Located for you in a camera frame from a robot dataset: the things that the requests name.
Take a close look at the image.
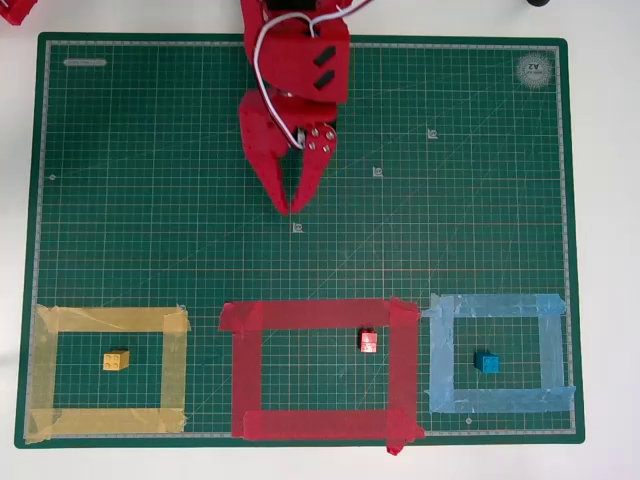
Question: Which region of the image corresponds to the red leader arm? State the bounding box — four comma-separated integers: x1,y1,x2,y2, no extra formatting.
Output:
0,0,40,26

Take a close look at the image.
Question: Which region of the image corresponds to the red tape square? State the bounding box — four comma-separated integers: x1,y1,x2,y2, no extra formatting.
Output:
218,295,426,456

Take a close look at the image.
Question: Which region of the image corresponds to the yellow tape square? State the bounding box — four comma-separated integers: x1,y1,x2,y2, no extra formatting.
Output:
24,303,192,445

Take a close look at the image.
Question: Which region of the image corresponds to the blue tape square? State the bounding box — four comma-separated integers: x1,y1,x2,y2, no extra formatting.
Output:
421,292,577,415

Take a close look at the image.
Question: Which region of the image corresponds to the yellow toy brick cube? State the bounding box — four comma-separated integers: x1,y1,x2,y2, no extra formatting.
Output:
102,349,131,372

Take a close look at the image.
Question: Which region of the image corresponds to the blue toy brick cube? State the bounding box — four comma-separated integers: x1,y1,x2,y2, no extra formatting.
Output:
473,350,502,375

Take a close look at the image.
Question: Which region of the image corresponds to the green cutting mat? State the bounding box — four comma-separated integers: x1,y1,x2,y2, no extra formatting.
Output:
13,32,586,450

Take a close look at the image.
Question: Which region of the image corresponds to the white servo cable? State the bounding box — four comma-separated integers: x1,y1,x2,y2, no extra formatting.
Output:
251,13,307,150
308,0,375,39

